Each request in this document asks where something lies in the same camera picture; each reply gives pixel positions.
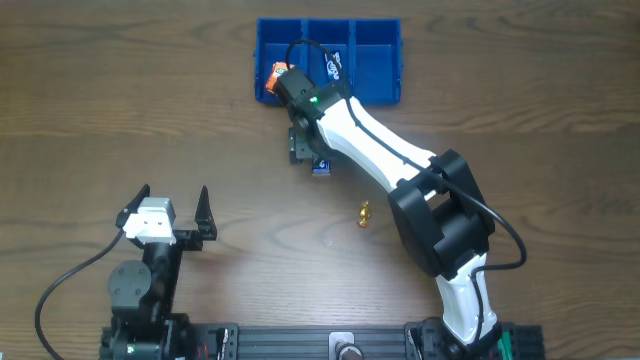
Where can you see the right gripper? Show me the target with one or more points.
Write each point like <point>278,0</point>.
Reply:
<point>300,147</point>

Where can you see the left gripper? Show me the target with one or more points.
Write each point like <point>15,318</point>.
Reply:
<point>187,239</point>

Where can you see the blue candy pack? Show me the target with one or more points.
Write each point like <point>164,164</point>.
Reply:
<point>334,67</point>
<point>321,167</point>

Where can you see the gold candy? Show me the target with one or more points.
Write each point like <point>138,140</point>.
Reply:
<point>364,215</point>

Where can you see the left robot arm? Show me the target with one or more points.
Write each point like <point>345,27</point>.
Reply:
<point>150,300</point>

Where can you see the orange candy box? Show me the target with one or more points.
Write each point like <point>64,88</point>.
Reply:
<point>272,80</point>

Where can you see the blue tray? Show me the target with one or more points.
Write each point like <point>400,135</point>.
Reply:
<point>375,65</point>

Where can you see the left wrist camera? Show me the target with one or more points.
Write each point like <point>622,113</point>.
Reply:
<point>152,220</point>

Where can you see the mounting rail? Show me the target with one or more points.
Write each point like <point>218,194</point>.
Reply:
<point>290,342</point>

